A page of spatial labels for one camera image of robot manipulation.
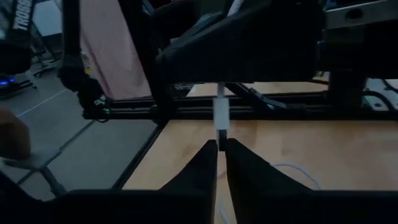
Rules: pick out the pink fabric panel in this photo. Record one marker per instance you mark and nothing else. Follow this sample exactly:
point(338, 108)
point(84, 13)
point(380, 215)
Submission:
point(115, 46)

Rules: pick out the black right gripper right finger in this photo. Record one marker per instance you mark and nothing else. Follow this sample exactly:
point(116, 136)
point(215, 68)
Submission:
point(255, 186)

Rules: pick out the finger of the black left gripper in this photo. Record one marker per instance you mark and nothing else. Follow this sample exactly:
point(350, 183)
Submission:
point(248, 53)

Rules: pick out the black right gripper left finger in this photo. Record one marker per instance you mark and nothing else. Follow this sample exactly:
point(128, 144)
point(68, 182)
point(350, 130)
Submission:
point(192, 180)

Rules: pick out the black aluminium table frame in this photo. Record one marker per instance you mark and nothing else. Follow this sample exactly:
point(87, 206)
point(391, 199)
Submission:
point(280, 107)

